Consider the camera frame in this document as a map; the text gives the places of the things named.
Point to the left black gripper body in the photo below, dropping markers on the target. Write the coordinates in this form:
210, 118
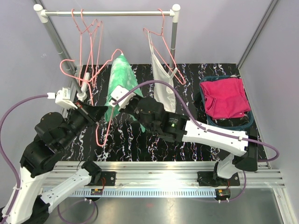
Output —
86, 111

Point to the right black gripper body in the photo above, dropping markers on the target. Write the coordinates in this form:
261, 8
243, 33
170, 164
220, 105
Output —
131, 108

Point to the green white tie-dye trousers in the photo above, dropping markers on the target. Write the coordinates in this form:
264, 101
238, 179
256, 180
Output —
121, 74

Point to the magenta trousers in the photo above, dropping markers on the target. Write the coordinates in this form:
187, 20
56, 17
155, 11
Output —
225, 98

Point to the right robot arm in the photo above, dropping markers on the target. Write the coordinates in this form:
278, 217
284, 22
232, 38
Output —
177, 127

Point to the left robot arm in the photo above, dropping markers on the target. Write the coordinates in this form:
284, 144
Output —
54, 134

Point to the white camisole top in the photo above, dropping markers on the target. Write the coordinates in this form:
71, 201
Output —
162, 93

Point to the blue plastic basket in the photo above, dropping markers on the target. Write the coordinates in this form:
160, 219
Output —
237, 124

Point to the silver clothes rack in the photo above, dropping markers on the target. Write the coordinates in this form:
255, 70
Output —
44, 16

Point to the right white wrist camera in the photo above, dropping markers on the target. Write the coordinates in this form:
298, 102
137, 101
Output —
120, 97

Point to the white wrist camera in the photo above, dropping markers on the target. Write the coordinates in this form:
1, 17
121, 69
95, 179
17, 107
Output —
62, 98
120, 97

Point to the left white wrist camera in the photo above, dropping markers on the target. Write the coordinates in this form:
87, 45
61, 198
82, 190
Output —
62, 98

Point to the aluminium mounting rail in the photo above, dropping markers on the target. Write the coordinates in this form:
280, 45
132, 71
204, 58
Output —
157, 179

